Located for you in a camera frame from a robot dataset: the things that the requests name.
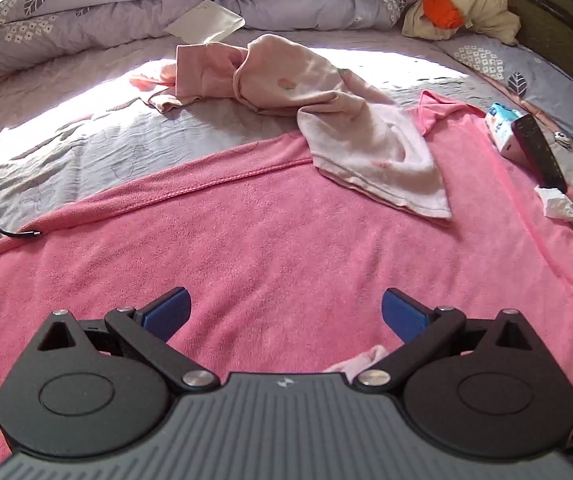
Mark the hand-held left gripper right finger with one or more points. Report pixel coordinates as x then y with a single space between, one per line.
404 315

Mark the white paper sheet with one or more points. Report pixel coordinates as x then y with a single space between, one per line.
206 22

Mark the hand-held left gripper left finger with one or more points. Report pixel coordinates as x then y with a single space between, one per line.
169 310

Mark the crumpled white tissue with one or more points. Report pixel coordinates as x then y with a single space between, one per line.
556 205

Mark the cream cloth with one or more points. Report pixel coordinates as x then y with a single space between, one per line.
481 5

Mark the black smartphone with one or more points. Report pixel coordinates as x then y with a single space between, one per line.
539 152

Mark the pink strawberry print top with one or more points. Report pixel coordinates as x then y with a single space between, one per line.
346 125

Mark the pink strawberry print pants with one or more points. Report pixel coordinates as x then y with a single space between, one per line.
361 362

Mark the round white gadget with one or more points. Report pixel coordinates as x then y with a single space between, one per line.
560 137

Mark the lilac pillow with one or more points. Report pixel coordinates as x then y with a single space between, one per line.
526 80

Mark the dark headboard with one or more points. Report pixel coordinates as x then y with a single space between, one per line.
556 15

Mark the pink terry blanket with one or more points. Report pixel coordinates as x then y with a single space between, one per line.
266 235

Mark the lilac floral duvet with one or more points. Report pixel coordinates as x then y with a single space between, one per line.
116 10

